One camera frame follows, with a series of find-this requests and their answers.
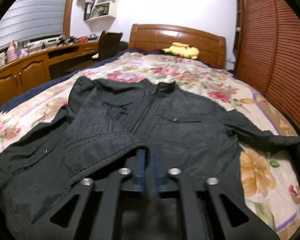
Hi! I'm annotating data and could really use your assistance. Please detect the black zip jacket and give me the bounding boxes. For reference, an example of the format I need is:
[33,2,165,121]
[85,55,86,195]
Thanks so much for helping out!
[0,76,300,239]

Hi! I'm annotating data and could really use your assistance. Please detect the floral bed blanket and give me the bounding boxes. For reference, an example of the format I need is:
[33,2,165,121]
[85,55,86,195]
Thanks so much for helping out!
[0,53,300,239]

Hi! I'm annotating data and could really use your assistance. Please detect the navy bed sheet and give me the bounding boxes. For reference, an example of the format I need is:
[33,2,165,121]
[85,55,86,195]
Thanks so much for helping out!
[0,48,151,113]

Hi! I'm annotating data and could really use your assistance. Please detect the wooden desk with cabinets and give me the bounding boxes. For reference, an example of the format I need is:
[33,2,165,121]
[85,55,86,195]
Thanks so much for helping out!
[0,41,98,107]

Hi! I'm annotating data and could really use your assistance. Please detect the wooden bed headboard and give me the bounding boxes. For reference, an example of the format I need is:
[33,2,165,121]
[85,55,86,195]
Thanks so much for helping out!
[128,24,226,69]

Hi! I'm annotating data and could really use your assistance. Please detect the yellow Pikachu plush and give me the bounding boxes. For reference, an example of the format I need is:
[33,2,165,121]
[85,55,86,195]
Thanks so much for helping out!
[162,42,199,60]

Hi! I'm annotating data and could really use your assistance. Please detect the dark wooden chair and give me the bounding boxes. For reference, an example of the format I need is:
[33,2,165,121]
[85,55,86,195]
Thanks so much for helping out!
[92,31,128,61]

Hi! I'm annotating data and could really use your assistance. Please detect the red basket on desk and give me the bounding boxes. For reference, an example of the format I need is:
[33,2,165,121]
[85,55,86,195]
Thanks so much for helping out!
[77,36,88,43]

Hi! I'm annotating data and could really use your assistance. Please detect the wooden louvered wardrobe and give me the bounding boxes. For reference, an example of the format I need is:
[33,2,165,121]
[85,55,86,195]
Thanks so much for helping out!
[235,0,300,132]

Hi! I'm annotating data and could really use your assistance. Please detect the pink bottle on desk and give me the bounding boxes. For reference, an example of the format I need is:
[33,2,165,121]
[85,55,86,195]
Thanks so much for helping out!
[7,40,18,63]

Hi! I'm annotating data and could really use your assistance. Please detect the grey window blind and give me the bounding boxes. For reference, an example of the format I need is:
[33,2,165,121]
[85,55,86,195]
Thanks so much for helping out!
[0,0,66,51]

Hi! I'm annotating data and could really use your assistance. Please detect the white wall shelf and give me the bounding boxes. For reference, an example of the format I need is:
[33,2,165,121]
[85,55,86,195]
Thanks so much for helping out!
[83,0,117,22]

